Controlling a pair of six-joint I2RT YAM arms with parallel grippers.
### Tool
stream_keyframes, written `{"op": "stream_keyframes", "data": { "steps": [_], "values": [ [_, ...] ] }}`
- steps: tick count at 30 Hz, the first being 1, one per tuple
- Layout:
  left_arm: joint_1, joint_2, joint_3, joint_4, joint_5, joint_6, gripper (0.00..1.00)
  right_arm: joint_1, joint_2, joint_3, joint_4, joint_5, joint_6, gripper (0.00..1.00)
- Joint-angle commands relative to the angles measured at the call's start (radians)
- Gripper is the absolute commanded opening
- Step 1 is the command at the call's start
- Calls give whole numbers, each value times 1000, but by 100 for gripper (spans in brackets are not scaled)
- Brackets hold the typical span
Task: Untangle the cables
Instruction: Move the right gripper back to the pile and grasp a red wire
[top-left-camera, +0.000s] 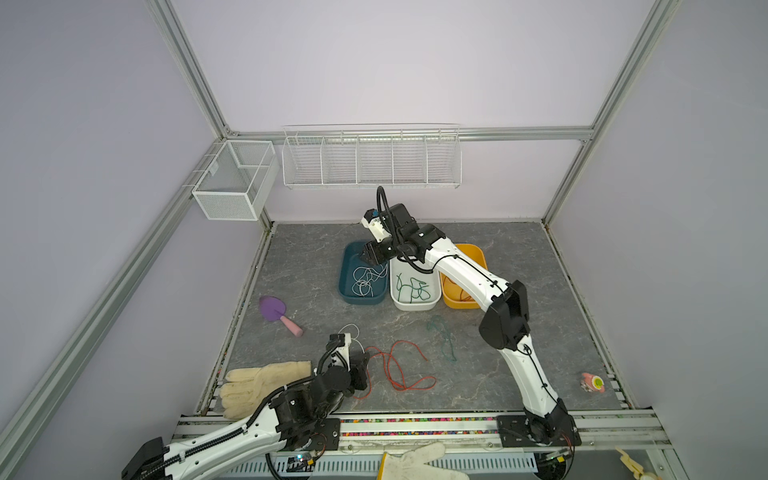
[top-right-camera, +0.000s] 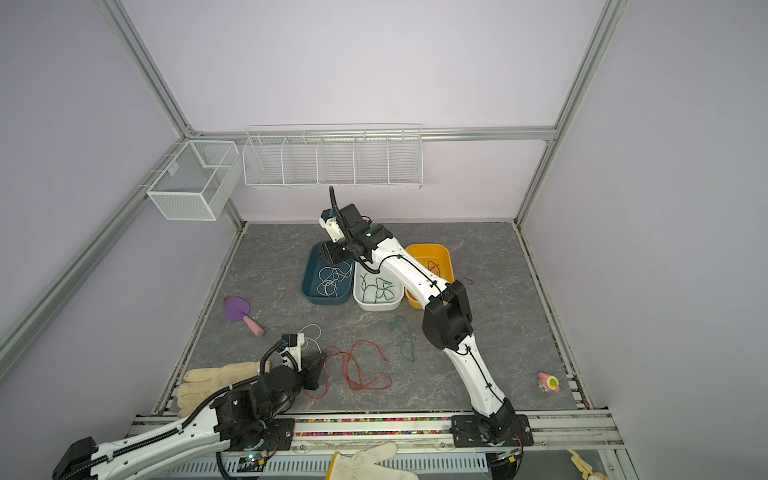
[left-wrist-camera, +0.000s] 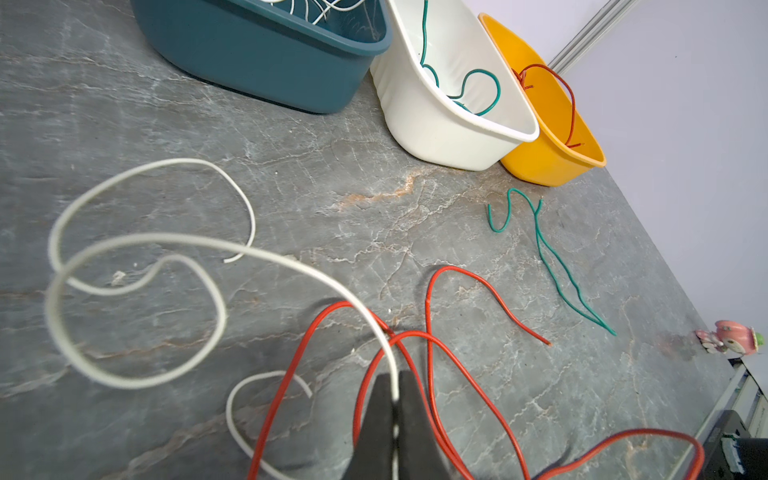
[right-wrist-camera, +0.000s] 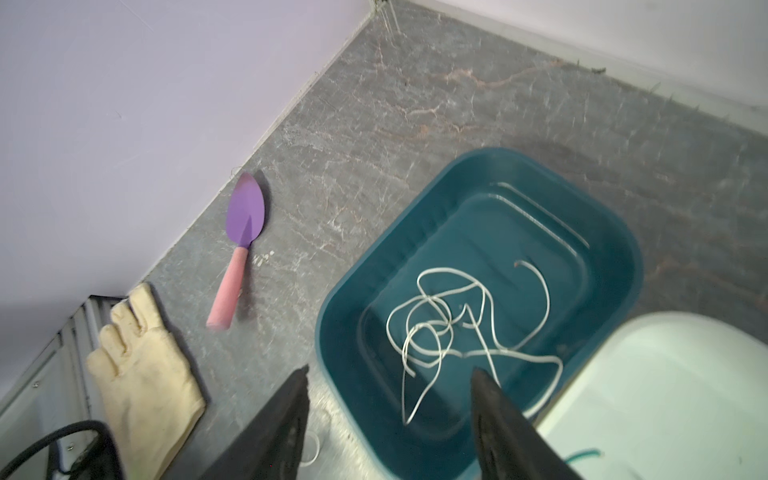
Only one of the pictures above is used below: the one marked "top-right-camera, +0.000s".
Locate white glove yellow cuff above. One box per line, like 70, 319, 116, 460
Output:
325, 442, 419, 480

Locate yellow plastic bin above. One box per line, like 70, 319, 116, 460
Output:
406, 243, 455, 283

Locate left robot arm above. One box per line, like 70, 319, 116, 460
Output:
51, 334, 328, 479

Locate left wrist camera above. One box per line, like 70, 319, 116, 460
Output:
278, 333, 305, 371

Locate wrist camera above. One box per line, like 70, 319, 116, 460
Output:
319, 209, 344, 242
278, 333, 305, 371

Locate purple pink scoop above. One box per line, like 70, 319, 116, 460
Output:
223, 296, 265, 338

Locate pink green small toy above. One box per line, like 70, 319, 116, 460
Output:
538, 372, 560, 393

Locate white plastic bin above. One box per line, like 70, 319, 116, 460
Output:
353, 263, 405, 312

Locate white mesh box basket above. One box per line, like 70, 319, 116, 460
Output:
147, 140, 242, 221

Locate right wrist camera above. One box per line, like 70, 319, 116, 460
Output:
319, 209, 344, 242

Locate white wire wall basket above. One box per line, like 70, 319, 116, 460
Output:
241, 123, 424, 189

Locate beige work glove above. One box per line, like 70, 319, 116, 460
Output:
176, 361, 260, 418

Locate teal plastic bin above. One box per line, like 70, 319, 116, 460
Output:
301, 242, 354, 305

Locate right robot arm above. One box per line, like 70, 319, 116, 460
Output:
319, 186, 524, 445

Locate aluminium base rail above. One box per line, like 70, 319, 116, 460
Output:
137, 410, 624, 455

